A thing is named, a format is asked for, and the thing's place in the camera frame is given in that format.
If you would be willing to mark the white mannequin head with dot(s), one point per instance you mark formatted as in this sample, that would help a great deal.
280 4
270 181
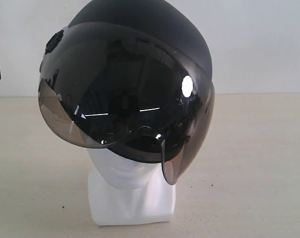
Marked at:
125 192

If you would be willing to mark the black helmet with tinted visor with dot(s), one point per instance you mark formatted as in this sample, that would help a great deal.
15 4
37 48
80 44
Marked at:
131 76

